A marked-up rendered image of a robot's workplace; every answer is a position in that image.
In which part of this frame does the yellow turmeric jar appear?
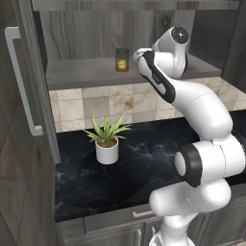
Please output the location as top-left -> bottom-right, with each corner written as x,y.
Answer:
114,47 -> 131,73

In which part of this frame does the silver drawer handle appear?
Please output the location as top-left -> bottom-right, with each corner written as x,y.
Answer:
132,209 -> 155,219

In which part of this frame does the grey base cabinet run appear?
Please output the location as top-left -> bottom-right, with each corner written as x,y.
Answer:
186,183 -> 246,246

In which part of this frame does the grey base cabinet door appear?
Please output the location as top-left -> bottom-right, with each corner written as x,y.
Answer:
63,223 -> 145,246
143,218 -> 165,246

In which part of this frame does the green plant in white pot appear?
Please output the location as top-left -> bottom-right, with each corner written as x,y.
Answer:
82,114 -> 133,166

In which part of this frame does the silver cabinet door handle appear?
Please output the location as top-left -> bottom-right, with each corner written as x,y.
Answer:
4,26 -> 44,137

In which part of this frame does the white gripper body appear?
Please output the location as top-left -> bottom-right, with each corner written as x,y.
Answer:
133,47 -> 154,62

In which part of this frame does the grey drawer front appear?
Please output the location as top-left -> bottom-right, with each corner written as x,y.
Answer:
83,203 -> 163,234

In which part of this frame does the grey wood wall cabinet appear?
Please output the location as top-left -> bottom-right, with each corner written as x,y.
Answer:
31,0 -> 246,92

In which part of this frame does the grey wood cabinet door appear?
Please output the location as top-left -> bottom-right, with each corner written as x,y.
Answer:
220,0 -> 246,85
0,0 -> 62,246

